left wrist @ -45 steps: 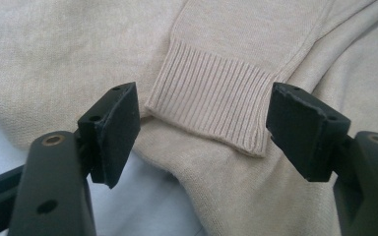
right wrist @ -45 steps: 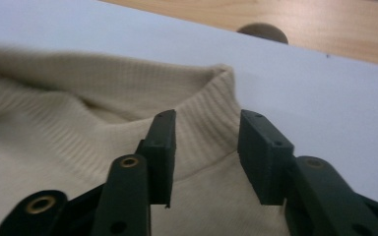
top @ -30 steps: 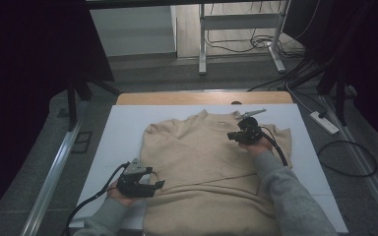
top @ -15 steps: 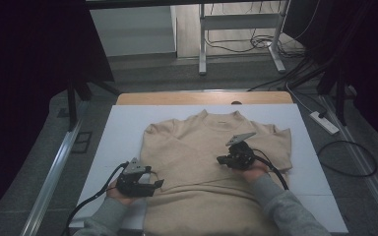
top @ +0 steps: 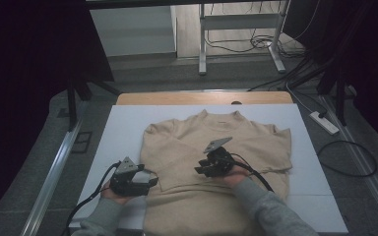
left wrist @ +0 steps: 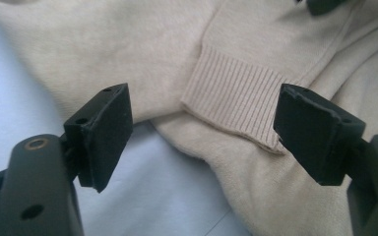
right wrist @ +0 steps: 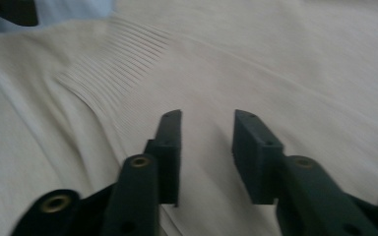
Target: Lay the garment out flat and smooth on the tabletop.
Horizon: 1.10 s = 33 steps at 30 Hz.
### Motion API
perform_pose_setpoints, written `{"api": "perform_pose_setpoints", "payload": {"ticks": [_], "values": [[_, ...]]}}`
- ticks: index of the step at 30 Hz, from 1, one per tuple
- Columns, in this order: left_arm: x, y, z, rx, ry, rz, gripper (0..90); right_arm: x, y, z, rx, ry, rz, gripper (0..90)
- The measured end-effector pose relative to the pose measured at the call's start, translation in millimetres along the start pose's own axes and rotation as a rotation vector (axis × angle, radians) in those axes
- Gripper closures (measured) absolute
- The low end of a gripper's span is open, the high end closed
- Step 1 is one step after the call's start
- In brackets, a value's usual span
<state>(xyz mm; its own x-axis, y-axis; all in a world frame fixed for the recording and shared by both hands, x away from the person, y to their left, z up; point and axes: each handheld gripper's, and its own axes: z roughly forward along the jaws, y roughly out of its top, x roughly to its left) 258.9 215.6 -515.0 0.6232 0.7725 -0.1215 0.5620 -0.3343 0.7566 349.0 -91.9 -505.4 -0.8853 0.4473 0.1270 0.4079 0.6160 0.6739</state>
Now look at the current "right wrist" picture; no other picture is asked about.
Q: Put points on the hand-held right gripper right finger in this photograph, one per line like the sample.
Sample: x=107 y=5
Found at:
x=259 y=157

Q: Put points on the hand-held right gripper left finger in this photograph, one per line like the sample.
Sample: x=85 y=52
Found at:
x=164 y=154

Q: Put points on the beige knit sweater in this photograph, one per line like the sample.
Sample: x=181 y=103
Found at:
x=242 y=65

